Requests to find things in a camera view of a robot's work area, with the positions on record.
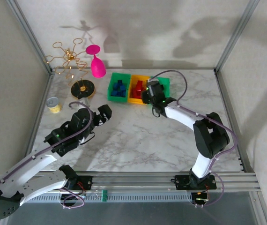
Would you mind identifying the yellow plastic bin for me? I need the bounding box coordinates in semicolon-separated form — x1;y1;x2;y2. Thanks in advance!
126;74;152;105

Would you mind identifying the green plastic bin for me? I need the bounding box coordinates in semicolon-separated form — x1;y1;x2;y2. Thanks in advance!
150;76;171;101
107;72;132;104

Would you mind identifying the small dark bottle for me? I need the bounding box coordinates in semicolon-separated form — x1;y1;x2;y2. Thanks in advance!
80;97;92;109

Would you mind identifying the silver can yellow label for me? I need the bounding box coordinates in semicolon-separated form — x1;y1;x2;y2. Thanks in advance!
46;97;63;114

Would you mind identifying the pink wine glass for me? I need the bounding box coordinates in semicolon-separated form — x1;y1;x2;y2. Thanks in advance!
85;44;107;79

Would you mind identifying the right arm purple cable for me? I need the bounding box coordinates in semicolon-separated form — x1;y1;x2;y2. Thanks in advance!
150;70;239;210

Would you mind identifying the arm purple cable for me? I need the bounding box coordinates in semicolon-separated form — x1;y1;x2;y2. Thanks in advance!
150;70;239;210
0;102;94;222

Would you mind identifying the gold wire glass rack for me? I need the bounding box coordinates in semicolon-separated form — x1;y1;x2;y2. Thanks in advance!
43;38;96;99

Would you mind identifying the aluminium frame side rail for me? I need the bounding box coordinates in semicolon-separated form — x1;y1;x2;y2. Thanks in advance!
214;69;257;175
20;69;56;173

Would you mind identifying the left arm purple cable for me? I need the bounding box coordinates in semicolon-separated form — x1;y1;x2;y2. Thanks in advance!
0;102;94;222

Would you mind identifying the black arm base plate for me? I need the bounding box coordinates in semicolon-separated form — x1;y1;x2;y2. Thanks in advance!
175;174;216;191
63;175;93;191

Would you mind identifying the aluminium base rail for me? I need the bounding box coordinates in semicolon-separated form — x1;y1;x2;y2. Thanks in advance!
34;172;263;193

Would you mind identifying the grey slotted cable duct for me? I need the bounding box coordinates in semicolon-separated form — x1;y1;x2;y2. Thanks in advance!
27;191;194;204

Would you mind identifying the aluminium frame post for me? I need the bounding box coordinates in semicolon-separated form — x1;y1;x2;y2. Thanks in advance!
249;191;267;225
214;0;261;73
6;0;54;74

